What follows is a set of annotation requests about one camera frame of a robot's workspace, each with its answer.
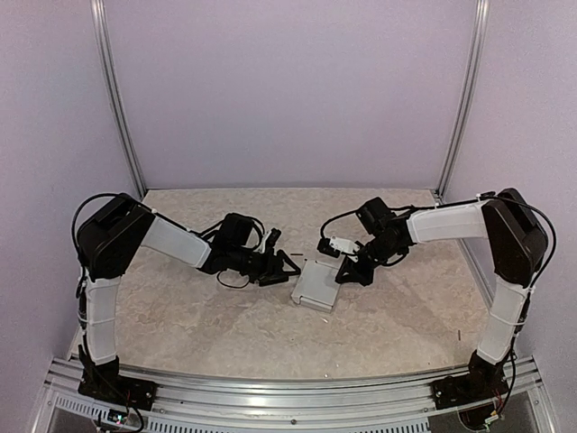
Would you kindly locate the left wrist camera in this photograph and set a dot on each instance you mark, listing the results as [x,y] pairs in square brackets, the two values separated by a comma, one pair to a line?
[269,240]

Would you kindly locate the white paper box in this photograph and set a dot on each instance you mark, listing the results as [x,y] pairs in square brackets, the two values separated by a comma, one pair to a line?
[316,287]

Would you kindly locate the front aluminium rail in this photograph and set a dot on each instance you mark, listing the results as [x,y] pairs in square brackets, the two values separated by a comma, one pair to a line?
[196,403]

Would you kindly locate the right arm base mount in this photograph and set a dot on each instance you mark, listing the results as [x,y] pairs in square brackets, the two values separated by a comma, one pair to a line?
[454,391]

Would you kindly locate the left aluminium frame post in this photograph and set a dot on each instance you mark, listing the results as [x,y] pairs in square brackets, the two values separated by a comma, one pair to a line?
[105,52]

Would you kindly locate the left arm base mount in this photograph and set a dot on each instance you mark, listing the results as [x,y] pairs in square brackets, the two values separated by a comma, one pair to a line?
[124,391]

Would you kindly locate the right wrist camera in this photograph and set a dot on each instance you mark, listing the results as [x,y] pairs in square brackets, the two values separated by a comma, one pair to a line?
[336,246]

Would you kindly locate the aluminium frame post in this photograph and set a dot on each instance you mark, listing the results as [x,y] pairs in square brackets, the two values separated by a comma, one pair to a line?
[105,52]
[473,64]

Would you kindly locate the right aluminium frame post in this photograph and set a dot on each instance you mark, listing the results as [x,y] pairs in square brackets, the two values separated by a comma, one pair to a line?
[473,64]

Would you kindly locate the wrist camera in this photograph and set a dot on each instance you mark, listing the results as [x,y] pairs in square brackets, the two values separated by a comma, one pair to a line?
[336,246]
[269,240]

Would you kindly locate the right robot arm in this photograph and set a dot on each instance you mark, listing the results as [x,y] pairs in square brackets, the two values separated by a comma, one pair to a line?
[517,241]

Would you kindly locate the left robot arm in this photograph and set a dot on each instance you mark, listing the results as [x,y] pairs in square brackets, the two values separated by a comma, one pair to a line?
[107,242]

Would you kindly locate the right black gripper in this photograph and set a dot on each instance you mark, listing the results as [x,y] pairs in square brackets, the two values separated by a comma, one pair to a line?
[355,274]

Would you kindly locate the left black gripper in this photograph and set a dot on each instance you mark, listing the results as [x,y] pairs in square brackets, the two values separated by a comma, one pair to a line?
[271,271]

